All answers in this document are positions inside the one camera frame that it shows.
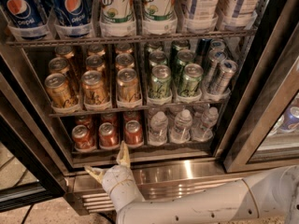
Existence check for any pepsi bottle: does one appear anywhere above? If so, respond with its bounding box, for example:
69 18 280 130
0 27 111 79
0 0 47 29
53 0 93 38

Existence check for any right water bottle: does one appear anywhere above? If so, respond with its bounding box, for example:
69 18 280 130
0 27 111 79
192 107 219 142

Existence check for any left white labelled bottle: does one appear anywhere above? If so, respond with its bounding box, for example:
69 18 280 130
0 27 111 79
183 0 219 34

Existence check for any second row green can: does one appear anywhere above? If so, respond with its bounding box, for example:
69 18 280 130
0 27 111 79
174 49 195 79
149 50 168 67

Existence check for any white labelled bottle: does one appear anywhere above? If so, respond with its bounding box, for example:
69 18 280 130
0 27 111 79
183 0 219 34
217 0 259 31

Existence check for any front right orange can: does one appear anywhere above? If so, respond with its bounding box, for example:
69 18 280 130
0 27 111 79
117 68 140 103

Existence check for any blue can behind glass door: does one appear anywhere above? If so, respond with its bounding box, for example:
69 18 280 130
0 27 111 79
279 105 299 133

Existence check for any top wire shelf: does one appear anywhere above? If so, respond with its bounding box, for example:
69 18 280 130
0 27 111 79
5 29 257 48

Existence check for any second row orange can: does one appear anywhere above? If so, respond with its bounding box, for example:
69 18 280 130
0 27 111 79
115 53 135 71
86 55 106 74
49 57 74 78

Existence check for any left water bottle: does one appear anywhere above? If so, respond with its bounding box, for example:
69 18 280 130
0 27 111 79
149 111 168 146

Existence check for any second row middle orange can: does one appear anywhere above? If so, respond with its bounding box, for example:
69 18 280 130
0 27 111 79
86 55 106 74

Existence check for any front silver slim can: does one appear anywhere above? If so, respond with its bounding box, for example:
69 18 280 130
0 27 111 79
208 60 238 95

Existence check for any second row left green can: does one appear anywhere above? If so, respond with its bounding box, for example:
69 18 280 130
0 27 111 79
149 50 168 67

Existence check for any second row right green can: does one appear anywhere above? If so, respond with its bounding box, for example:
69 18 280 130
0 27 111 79
174 49 195 79

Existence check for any left Pepsi bottle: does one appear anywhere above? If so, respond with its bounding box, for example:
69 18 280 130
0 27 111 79
0 0 47 29

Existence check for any second row right orange can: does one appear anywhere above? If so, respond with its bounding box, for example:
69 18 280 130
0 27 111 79
115 53 135 71

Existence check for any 7up bottle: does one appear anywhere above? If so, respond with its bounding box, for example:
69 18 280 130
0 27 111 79
100 0 136 37
142 0 175 35

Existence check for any middle water bottle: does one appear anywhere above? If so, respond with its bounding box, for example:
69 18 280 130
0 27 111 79
170 109 192 144

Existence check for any right white labelled bottle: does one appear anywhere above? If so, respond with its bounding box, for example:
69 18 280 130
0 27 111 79
217 0 259 31

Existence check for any front left green can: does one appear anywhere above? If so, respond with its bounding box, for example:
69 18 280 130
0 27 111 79
149 64 171 99

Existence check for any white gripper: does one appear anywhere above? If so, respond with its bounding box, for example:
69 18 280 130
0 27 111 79
84 141 145 212

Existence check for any right Pepsi bottle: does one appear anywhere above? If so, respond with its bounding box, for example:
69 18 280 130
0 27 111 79
53 0 93 38

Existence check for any left 7UP bottle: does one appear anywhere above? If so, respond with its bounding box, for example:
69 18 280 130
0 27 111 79
100 0 136 37

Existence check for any front left orange can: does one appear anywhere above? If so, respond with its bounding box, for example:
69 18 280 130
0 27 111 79
45 73 78 108

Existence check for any red coke can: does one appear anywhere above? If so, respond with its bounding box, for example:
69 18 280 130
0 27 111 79
98 122 119 149
124 120 143 146
72 125 95 151

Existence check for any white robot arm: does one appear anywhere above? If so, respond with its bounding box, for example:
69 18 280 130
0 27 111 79
85 143 299 224

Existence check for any water bottle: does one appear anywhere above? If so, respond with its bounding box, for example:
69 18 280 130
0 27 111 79
170 109 192 144
192 107 219 142
149 111 168 146

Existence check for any right 7UP bottle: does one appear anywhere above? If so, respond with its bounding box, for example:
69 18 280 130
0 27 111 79
142 0 175 35

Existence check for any front right green can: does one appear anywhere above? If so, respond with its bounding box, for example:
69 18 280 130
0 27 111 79
178 63 204 98

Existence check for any front middle orange can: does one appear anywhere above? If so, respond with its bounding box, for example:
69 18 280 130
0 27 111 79
81 70 109 105

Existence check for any second row left orange can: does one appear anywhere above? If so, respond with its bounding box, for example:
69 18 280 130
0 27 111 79
49 57 74 78

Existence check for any silver slim can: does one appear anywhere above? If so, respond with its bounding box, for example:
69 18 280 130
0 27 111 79
208 60 238 95
204 49 227 84

